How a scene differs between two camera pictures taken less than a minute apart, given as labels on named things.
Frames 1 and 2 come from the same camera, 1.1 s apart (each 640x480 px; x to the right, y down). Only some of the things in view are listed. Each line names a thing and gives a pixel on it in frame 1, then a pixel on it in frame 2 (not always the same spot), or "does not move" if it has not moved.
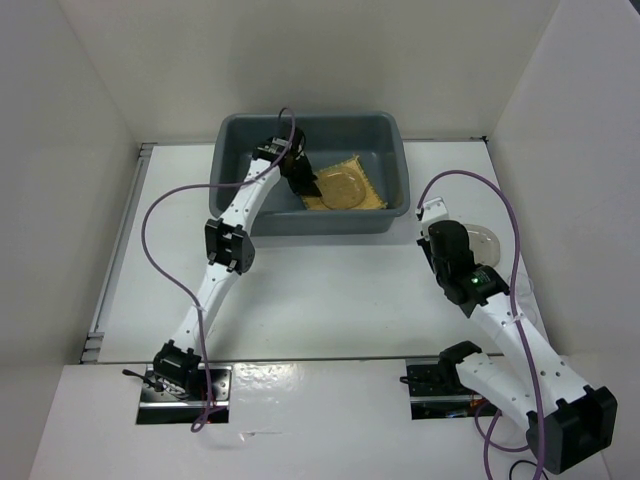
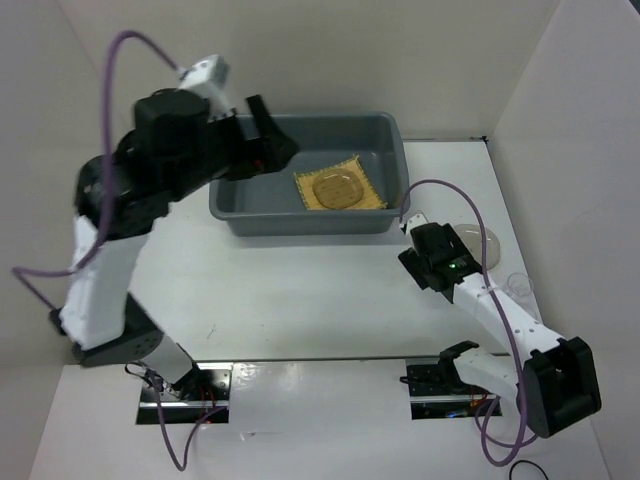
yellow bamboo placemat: (372, 199) does not move
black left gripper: (306, 184) -> (258, 157)
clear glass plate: (485, 246) does not move
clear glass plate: (342, 188) does not move
